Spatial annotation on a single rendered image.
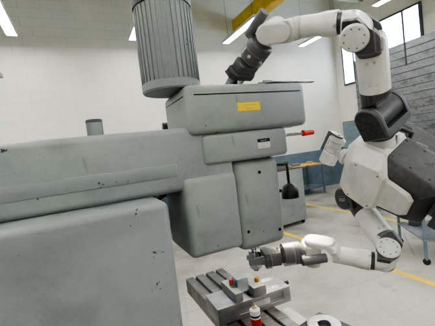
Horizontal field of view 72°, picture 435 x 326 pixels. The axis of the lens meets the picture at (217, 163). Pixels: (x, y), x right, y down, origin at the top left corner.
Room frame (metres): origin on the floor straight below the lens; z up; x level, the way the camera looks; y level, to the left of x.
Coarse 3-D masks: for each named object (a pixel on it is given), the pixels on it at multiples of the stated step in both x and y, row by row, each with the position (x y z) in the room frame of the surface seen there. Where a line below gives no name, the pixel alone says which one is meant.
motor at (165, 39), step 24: (144, 0) 0.97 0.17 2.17; (168, 0) 0.97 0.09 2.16; (144, 24) 0.97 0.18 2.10; (168, 24) 0.96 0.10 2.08; (192, 24) 1.04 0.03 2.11; (144, 48) 0.98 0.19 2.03; (168, 48) 0.96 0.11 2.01; (192, 48) 1.01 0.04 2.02; (144, 72) 0.99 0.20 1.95; (168, 72) 0.95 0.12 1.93; (192, 72) 1.00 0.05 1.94; (168, 96) 1.12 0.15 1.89
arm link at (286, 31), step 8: (296, 16) 0.94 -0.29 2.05; (264, 24) 0.95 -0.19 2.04; (272, 24) 0.93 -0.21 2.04; (280, 24) 0.92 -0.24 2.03; (288, 24) 0.92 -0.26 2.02; (296, 24) 0.92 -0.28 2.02; (256, 32) 0.97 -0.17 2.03; (264, 32) 0.96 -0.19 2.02; (272, 32) 0.94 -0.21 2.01; (280, 32) 0.93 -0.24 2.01; (288, 32) 0.92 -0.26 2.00; (296, 32) 0.93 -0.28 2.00; (264, 40) 0.97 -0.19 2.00; (272, 40) 0.96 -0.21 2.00; (280, 40) 0.94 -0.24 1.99; (288, 40) 0.94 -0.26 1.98; (296, 40) 0.95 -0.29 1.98
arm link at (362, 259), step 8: (344, 248) 1.11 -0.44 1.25; (352, 248) 1.11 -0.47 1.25; (344, 256) 1.09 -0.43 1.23; (352, 256) 1.08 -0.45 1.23; (360, 256) 1.07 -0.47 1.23; (368, 256) 1.06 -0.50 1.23; (376, 256) 1.05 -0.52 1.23; (344, 264) 1.10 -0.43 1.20; (352, 264) 1.08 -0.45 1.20; (360, 264) 1.07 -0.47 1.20; (368, 264) 1.05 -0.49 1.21; (376, 264) 1.05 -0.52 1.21; (384, 264) 1.04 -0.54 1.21; (392, 264) 1.04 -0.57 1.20
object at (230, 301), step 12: (228, 288) 1.28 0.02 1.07; (276, 288) 1.29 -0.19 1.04; (288, 288) 1.31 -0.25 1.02; (216, 300) 1.26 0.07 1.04; (228, 300) 1.24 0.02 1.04; (240, 300) 1.22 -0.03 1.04; (252, 300) 1.24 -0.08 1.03; (264, 300) 1.26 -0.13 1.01; (276, 300) 1.29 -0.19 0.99; (288, 300) 1.30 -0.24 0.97; (216, 312) 1.19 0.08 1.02; (228, 312) 1.19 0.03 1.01; (240, 312) 1.22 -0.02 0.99
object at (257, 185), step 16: (256, 160) 1.07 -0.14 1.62; (272, 160) 1.09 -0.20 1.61; (240, 176) 1.03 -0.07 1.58; (256, 176) 1.06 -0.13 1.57; (272, 176) 1.09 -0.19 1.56; (240, 192) 1.03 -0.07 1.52; (256, 192) 1.06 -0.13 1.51; (272, 192) 1.08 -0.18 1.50; (240, 208) 1.03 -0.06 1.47; (256, 208) 1.05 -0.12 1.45; (272, 208) 1.08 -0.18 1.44; (256, 224) 1.05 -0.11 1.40; (272, 224) 1.08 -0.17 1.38; (256, 240) 1.05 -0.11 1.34; (272, 240) 1.08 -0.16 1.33
